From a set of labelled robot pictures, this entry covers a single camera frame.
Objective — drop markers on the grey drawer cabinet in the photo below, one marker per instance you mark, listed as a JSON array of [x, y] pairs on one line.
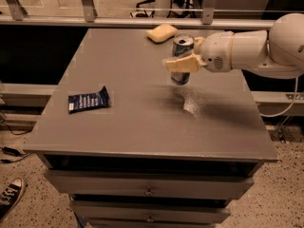
[[208, 127]]

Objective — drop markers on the lower grey drawer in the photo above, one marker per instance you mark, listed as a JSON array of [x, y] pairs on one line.
[[148, 212]]

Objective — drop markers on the yellow sponge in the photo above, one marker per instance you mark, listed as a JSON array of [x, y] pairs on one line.
[[161, 33]]

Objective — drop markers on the dark blue snack wrapper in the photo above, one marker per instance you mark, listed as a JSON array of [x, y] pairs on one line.
[[88, 101]]

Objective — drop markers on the black white sneaker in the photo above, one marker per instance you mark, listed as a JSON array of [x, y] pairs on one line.
[[11, 196]]

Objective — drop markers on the upper grey drawer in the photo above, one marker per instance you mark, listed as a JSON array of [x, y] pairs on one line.
[[149, 185]]

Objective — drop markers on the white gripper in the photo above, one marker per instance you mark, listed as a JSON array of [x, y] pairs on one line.
[[216, 51]]

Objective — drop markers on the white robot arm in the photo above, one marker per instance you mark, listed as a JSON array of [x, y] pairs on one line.
[[277, 53]]

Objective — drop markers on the grey drawer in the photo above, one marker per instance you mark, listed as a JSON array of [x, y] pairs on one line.
[[148, 212], [149, 185]]

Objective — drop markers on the metal railing frame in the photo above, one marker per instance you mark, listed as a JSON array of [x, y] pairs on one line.
[[185, 14]]

